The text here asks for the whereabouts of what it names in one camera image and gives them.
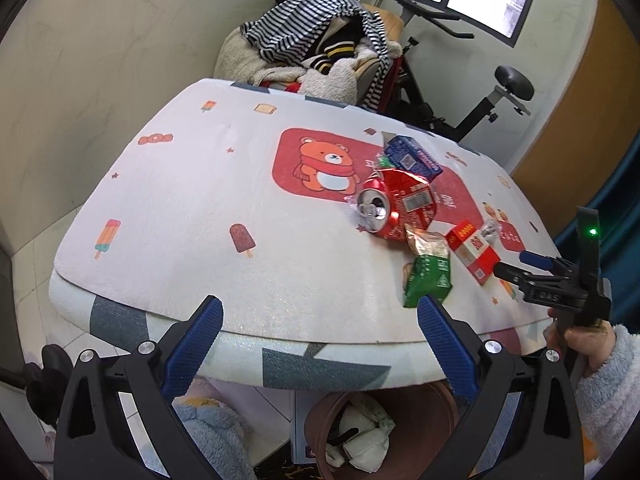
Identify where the wooden wall panel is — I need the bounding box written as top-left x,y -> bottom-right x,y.
512,0 -> 640,241

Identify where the white cartoon printed mat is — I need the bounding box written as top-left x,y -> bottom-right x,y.
54,78 -> 563,337

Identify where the black sweater with yellow stripes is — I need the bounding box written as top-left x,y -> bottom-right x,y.
300,19 -> 367,74

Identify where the blue paper carton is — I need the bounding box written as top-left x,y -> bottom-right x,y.
382,132 -> 445,182

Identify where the small red box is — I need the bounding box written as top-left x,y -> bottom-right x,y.
445,220 -> 502,286

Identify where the striped black white cloth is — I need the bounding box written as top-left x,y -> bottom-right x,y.
240,0 -> 401,112

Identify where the brown trash bin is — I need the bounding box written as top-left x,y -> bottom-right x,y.
304,382 -> 461,480

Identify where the green snack packet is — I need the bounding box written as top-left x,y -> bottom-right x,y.
402,225 -> 454,309

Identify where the person's leg in fuzzy pajamas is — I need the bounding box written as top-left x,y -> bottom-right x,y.
170,394 -> 257,480

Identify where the tan chair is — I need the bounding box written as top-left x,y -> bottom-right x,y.
359,2 -> 405,81

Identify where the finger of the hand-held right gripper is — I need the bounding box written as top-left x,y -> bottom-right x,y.
519,251 -> 568,273
492,261 -> 543,293

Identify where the blue curtain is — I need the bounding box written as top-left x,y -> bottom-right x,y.
550,130 -> 640,336

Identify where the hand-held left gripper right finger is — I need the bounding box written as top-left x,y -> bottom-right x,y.
416,294 -> 586,480

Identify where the crushed red drink can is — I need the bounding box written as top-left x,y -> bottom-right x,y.
356,169 -> 441,241

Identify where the black exercise bike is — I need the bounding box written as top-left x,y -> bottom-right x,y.
372,0 -> 535,144

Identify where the person's right hand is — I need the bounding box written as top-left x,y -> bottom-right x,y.
542,306 -> 617,377

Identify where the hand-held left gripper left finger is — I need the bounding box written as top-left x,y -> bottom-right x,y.
54,295 -> 256,480

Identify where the crumpled white tissue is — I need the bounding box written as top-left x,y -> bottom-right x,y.
325,394 -> 396,474

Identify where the geometric patterned table cover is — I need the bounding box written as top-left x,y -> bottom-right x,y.
48,79 -> 566,394

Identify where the black wheeled base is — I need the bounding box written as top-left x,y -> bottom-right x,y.
0,344 -> 77,427

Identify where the white cardboard box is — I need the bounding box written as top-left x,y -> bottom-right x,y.
292,390 -> 326,465

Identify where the beige fleece blanket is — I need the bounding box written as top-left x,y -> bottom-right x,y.
214,25 -> 404,107

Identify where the silver wrapper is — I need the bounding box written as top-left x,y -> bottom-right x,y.
479,219 -> 501,247

